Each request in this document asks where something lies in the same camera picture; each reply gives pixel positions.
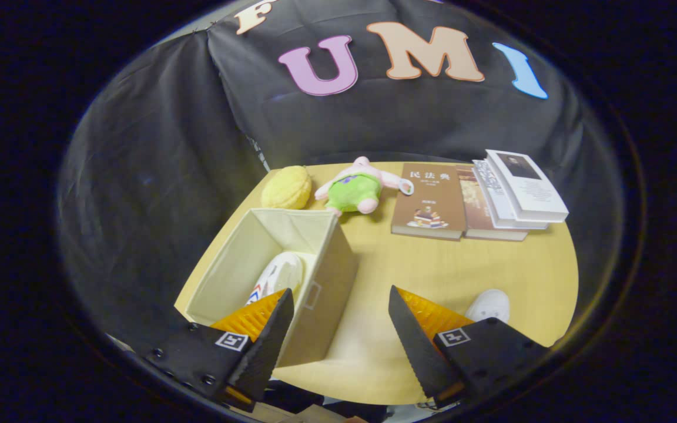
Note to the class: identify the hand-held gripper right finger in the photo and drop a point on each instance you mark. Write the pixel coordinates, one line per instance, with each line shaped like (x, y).
(412, 341)

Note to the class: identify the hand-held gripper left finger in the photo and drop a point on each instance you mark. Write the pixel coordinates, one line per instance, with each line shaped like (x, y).
(265, 346)

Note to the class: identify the white striped shoe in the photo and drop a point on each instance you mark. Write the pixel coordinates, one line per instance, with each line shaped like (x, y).
(491, 304)
(280, 273)

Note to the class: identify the beige fabric storage box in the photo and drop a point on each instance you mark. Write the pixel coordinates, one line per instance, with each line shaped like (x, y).
(332, 276)

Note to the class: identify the brown book with illustrated cover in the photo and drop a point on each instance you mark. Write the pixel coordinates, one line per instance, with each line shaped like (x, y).
(429, 200)

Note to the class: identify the yellow round plush toy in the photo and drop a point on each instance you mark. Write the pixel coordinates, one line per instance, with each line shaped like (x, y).
(285, 188)

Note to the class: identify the pink and green plush toy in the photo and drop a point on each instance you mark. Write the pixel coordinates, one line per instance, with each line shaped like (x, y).
(353, 191)

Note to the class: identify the white book with portrait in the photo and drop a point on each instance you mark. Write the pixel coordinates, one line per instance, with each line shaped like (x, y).
(529, 188)

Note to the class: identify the black backdrop cloth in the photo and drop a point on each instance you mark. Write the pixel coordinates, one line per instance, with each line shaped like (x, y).
(156, 176)

